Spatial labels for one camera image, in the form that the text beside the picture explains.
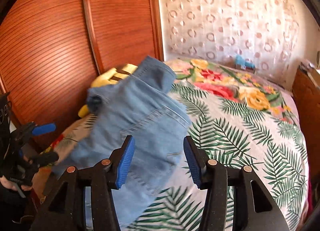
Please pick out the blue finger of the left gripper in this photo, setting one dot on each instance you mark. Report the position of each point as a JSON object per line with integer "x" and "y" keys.
{"x": 43, "y": 129}
{"x": 46, "y": 158}

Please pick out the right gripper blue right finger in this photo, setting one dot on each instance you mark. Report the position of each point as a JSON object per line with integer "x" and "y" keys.
{"x": 196, "y": 159}

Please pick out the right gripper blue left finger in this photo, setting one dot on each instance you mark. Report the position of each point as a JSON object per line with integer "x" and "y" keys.
{"x": 124, "y": 159}

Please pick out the blue denim jeans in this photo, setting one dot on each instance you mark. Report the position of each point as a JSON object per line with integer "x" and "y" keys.
{"x": 140, "y": 106}

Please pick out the person's left hand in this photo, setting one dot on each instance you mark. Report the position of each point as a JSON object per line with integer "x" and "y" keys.
{"x": 12, "y": 185}

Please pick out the palm leaf print bedsheet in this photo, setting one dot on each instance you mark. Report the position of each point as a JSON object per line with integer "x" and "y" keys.
{"x": 180, "y": 204}

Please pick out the yellow plush toy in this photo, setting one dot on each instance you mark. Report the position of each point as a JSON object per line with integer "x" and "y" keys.
{"x": 111, "y": 77}

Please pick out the floral pink blanket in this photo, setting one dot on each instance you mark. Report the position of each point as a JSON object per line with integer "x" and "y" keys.
{"x": 230, "y": 85}

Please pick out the wooden louvered wardrobe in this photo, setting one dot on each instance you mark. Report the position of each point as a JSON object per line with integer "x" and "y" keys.
{"x": 51, "y": 51}

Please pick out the blue toy on bed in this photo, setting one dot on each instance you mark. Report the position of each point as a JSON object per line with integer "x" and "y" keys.
{"x": 242, "y": 63}

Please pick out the wooden side cabinet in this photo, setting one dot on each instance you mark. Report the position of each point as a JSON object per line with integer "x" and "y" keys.
{"x": 305, "y": 91}

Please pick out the white circle pattern curtain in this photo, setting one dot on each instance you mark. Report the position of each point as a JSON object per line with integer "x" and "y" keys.
{"x": 262, "y": 32}

